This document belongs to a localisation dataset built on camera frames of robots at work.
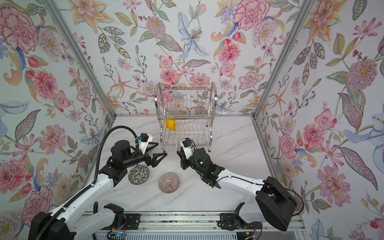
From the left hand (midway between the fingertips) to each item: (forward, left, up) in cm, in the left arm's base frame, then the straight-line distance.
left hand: (162, 150), depth 74 cm
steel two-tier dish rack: (+48, -11, -21) cm, 54 cm away
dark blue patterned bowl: (+4, -8, -3) cm, 9 cm away
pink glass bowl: (-8, -2, -21) cm, 23 cm away
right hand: (+2, -7, -4) cm, 9 cm away
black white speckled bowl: (-3, +17, -22) cm, 28 cm away
